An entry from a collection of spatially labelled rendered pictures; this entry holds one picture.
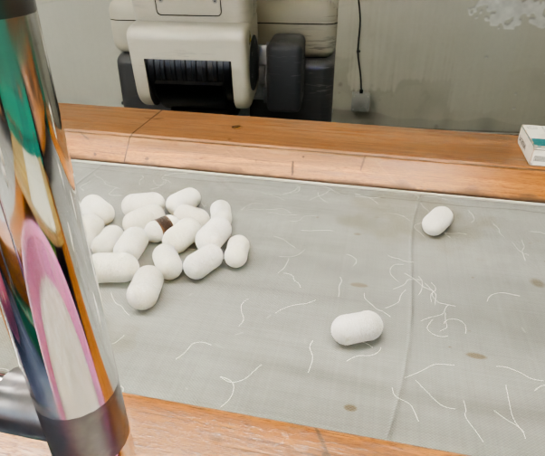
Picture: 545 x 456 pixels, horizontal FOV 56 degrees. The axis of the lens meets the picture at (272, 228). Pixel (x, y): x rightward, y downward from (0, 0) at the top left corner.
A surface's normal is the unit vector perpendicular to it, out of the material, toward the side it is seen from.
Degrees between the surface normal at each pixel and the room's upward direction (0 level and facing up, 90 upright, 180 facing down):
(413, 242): 0
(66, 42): 90
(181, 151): 45
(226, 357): 0
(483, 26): 90
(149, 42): 98
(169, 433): 0
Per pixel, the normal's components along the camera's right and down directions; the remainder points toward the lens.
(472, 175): -0.15, -0.25
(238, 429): 0.00, -0.86
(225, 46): -0.11, 0.62
